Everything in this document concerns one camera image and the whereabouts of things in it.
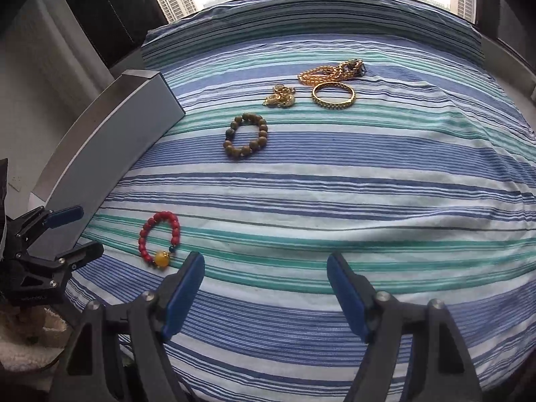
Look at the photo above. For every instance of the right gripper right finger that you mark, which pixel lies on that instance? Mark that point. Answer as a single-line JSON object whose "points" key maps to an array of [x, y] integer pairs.
{"points": [[440, 366]]}

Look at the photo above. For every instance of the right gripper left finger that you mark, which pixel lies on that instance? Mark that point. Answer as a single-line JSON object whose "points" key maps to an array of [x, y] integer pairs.
{"points": [[117, 352]]}

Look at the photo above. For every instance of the white box with cardboard bottom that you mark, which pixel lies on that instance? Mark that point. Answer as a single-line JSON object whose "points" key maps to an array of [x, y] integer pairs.
{"points": [[105, 141]]}

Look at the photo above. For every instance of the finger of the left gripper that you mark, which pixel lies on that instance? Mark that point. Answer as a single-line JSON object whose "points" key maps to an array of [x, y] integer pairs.
{"points": [[56, 219], [80, 255]]}

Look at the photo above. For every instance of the blue green striped bed sheet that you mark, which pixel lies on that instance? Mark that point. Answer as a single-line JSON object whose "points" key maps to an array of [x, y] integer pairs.
{"points": [[426, 185]]}

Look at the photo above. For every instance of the gold bangle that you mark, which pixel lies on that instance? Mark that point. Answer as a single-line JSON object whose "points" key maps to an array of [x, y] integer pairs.
{"points": [[334, 95]]}

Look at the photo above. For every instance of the red bead bracelet amber bead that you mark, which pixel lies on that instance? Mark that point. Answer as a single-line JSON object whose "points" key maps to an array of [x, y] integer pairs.
{"points": [[159, 238]]}

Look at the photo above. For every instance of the person's left hand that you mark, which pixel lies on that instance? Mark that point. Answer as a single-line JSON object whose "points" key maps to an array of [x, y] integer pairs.
{"points": [[31, 338]]}

